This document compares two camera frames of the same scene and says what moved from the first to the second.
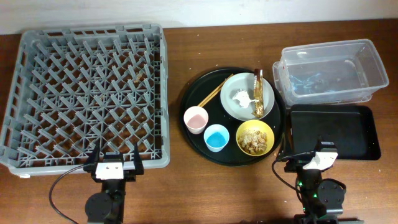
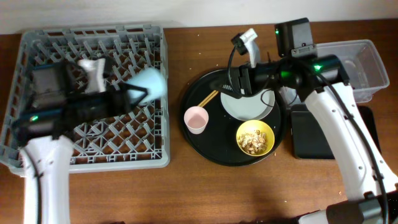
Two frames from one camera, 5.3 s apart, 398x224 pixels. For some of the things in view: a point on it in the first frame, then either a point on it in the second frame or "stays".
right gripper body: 298,163 → 265,74
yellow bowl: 255,137 stays
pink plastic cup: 196,119 stays
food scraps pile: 253,142 stays
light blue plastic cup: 216,137 → 150,79
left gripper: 138,165 → 125,106
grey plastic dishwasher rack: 74,89 stays
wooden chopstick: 212,93 stays
